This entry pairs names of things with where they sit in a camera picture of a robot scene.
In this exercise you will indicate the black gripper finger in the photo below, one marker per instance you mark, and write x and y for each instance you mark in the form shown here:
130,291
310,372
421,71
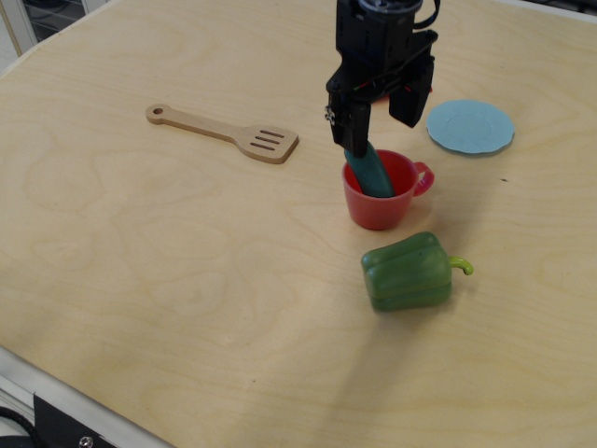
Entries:
408,101
349,123

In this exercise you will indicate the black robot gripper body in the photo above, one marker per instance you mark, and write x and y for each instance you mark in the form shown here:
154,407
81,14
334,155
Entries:
378,42

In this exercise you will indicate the dark green toy cucumber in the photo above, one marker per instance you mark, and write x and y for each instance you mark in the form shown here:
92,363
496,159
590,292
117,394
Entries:
370,173

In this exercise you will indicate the red plastic cup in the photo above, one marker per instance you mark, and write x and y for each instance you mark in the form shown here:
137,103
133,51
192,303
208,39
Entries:
409,179

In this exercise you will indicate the red toy chili pepper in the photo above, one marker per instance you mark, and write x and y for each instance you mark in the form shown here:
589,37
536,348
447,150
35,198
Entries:
386,96

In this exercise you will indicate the light blue plastic plate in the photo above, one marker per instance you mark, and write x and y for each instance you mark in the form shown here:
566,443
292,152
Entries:
470,127

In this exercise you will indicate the wooden slotted spatula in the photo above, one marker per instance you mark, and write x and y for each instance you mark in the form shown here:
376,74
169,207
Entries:
264,143

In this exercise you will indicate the green toy bell pepper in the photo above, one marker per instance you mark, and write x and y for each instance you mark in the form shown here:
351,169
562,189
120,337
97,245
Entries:
413,273

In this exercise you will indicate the aluminium table frame rail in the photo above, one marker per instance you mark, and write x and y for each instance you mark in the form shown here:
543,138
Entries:
20,381

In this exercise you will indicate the black corner bracket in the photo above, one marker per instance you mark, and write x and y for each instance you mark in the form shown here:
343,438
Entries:
58,429

